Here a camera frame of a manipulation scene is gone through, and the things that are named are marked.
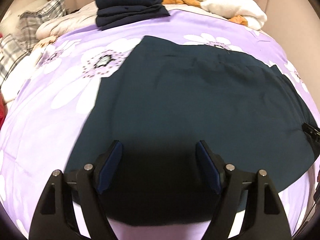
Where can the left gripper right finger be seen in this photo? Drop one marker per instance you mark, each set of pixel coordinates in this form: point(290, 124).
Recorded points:
point(212, 169)

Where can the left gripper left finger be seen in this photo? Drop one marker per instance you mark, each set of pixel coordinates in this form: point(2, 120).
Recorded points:
point(105, 166)

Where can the dark navy zip jacket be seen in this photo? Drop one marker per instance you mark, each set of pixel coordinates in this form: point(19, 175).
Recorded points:
point(167, 97)

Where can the folded navy clothes stack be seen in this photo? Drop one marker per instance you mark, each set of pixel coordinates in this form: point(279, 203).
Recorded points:
point(127, 3)

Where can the purple floral bed sheet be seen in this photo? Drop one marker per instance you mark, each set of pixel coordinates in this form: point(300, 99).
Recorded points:
point(43, 201)

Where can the red puffer jacket far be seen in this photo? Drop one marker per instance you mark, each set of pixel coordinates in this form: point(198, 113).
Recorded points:
point(3, 110)

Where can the pink quilt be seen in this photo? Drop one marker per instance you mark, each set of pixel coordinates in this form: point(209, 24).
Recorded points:
point(84, 18)

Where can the grey plaid pillow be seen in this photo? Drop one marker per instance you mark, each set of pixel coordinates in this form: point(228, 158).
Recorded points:
point(19, 44)

